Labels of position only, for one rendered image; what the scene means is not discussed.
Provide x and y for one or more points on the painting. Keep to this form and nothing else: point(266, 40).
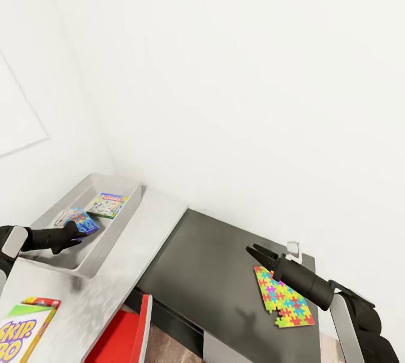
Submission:
point(18, 124)

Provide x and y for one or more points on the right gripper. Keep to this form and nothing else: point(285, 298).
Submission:
point(290, 272)

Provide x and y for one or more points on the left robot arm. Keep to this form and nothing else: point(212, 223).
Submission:
point(14, 239)

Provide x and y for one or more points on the swivel chair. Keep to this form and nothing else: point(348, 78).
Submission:
point(125, 338)

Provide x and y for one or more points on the jigsaw puzzle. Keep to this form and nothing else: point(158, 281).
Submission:
point(294, 309)

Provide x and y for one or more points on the toy box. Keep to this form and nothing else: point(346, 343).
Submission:
point(84, 259)

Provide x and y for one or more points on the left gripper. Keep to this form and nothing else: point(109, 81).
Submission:
point(63, 238)

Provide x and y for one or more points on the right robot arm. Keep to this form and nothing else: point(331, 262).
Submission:
point(357, 324)

